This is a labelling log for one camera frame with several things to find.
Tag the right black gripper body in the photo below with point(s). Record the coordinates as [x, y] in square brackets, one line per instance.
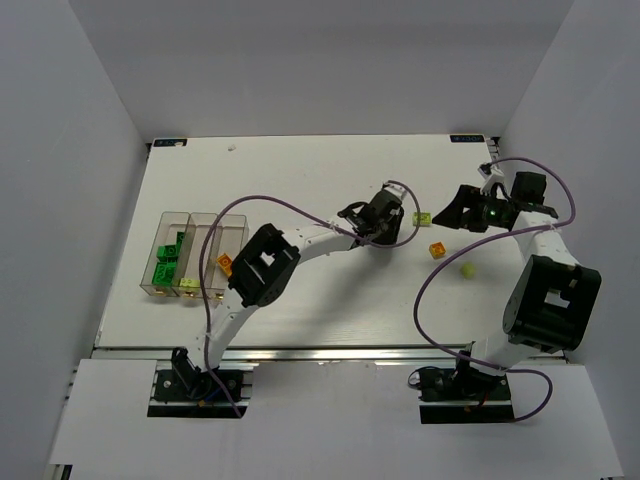
[470, 208]

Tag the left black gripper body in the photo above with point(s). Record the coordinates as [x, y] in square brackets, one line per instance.
[379, 226]

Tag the lime upside-down lego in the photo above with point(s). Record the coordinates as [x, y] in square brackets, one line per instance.
[421, 219]

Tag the pale yellow small lego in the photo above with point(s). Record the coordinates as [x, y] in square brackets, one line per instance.
[468, 270]

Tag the large orange lego brick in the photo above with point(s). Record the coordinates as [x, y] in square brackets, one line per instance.
[224, 262]

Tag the small green lego brick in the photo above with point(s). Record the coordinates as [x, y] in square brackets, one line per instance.
[181, 239]

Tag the green and lime lego stack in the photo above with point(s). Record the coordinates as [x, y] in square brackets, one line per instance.
[189, 283]

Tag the green 2x3 lego brick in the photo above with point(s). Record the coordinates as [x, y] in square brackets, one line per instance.
[167, 253]

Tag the green 2x4 lego brick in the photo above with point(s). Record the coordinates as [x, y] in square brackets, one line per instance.
[164, 273]

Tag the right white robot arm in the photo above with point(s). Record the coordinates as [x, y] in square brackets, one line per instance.
[552, 301]

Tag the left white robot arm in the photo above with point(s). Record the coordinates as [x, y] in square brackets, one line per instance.
[265, 265]

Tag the right blue table label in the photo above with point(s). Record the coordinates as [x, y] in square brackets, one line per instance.
[467, 138]

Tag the blue table label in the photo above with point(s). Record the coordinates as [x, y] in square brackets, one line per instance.
[169, 142]
[467, 138]

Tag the small orange lego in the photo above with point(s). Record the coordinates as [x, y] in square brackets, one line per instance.
[437, 250]

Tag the right clear container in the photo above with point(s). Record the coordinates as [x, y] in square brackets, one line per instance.
[229, 238]

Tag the middle clear container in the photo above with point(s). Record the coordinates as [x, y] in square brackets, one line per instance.
[189, 263]

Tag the left blue table label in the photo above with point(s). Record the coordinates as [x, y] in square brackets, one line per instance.
[169, 142]

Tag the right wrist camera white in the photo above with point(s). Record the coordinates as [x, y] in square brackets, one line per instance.
[493, 178]

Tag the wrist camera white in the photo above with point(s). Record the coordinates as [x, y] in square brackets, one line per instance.
[493, 178]
[398, 192]

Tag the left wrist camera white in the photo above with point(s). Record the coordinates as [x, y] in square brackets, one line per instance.
[398, 192]

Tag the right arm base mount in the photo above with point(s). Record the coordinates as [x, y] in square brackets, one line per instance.
[461, 395]

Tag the aluminium table rail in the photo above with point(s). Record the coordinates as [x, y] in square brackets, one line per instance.
[425, 355]

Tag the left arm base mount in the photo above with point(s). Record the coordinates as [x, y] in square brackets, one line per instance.
[184, 390]

